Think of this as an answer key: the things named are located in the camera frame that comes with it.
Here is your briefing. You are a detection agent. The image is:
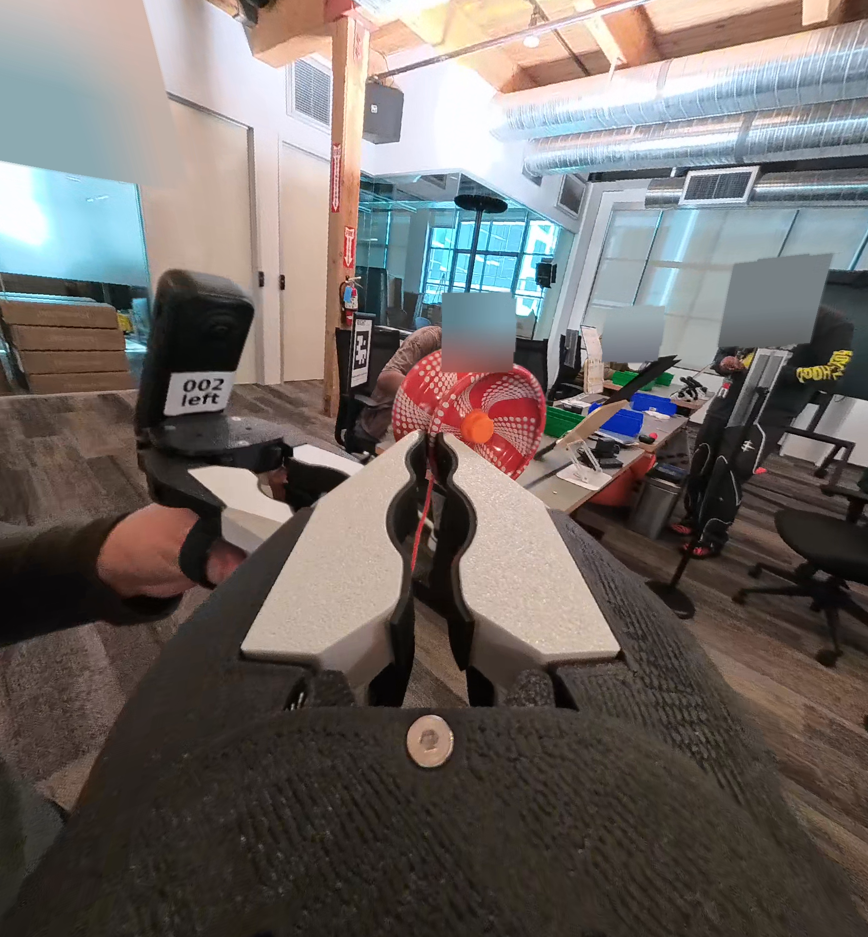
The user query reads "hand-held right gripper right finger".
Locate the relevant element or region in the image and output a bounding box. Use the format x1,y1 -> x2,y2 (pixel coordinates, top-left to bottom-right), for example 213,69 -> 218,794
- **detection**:
442,435 -> 624,689

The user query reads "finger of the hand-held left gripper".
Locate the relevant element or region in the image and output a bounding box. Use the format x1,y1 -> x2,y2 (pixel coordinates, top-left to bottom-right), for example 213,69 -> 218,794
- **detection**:
188,465 -> 297,554
291,444 -> 364,484

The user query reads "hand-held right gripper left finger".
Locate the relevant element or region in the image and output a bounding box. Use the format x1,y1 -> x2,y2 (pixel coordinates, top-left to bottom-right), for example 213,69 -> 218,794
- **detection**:
241,432 -> 429,692

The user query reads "orange yo-yo string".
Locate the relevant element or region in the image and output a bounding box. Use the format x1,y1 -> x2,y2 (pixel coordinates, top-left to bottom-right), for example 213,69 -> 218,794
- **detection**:
409,440 -> 442,579

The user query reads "red white yo-yo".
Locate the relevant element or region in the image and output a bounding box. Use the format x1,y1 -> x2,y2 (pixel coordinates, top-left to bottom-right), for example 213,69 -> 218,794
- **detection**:
390,349 -> 547,480

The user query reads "person's left forearm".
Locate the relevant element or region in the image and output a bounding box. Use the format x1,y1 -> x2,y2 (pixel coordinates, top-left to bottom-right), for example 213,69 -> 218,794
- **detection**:
0,513 -> 120,655

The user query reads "person's left hand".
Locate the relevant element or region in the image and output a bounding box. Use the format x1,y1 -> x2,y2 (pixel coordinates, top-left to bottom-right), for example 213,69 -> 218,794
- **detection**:
98,506 -> 247,598

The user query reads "black stool chair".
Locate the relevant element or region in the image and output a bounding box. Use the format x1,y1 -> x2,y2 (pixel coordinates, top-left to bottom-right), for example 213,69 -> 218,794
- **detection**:
335,326 -> 405,458

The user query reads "grey work table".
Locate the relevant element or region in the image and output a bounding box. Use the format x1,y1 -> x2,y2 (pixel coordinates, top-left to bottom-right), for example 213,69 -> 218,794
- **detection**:
522,374 -> 713,516

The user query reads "black white marker sign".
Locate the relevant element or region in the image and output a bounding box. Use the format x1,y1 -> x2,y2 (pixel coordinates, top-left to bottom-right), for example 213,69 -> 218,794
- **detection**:
349,318 -> 375,389

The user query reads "white door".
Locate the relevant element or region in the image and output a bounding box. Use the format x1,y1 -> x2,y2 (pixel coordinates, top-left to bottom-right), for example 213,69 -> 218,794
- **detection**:
168,96 -> 256,385
278,140 -> 332,385

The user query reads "red orange object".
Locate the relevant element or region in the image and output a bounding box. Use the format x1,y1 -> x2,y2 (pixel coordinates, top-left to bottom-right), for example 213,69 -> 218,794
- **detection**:
588,451 -> 657,509

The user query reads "grey waste bin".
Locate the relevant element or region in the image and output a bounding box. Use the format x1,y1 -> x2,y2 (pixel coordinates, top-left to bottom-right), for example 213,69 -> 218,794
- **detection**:
627,472 -> 686,540

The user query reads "white tilted stand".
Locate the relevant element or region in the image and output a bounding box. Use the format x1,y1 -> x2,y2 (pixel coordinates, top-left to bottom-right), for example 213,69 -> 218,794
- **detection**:
534,396 -> 632,491

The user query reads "black floor lamp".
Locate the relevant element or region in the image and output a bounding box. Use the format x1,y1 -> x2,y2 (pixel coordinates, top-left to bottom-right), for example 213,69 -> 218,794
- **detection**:
453,191 -> 509,294

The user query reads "black office chair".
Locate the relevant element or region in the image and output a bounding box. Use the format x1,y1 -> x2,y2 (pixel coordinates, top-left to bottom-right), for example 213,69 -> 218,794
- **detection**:
734,425 -> 868,667

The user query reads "wooden post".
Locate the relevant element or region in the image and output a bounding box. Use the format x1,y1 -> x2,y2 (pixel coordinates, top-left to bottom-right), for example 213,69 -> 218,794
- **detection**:
327,15 -> 369,418

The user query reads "white wall vent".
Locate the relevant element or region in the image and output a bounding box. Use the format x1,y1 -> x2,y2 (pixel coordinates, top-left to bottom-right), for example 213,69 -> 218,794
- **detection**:
291,56 -> 334,128

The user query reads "black wall speaker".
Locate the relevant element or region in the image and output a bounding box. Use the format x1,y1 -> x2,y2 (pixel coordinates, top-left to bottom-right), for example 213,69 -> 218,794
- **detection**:
363,81 -> 405,144

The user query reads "silver spiral air duct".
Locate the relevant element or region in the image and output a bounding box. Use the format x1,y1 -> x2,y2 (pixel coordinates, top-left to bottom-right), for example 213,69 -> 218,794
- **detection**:
522,96 -> 868,180

